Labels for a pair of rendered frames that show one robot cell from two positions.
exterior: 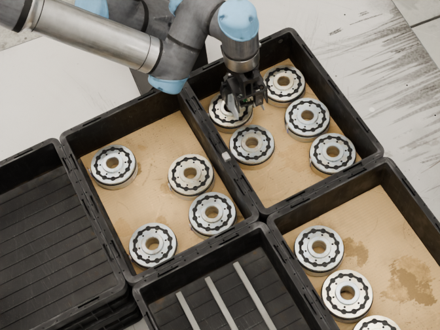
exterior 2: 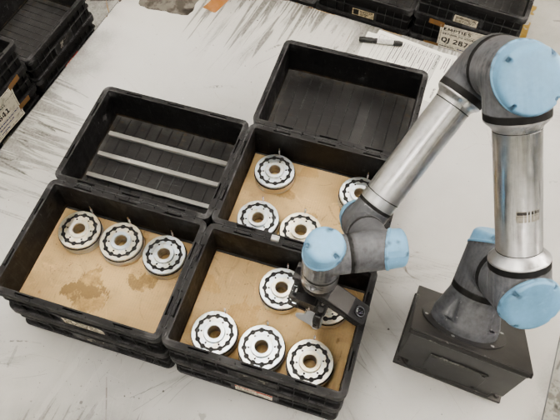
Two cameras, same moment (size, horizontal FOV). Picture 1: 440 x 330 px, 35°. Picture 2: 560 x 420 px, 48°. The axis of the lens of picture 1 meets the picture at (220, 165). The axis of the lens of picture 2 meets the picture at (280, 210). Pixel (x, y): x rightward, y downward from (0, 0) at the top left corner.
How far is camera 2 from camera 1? 124 cm
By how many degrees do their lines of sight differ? 52
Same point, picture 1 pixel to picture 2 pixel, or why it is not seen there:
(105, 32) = (402, 151)
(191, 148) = not seen: hidden behind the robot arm
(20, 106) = not seen: hidden behind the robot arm
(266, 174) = (252, 283)
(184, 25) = (367, 223)
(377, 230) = (136, 309)
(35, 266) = (333, 113)
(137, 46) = (379, 179)
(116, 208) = (327, 179)
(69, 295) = (295, 117)
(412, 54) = not seen: outside the picture
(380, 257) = (120, 292)
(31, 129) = (472, 209)
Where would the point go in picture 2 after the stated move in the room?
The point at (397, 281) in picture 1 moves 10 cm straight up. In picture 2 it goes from (97, 285) to (85, 267)
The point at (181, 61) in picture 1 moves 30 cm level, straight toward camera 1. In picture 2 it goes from (349, 217) to (227, 148)
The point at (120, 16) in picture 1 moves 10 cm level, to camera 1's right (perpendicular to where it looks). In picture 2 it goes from (470, 256) to (447, 291)
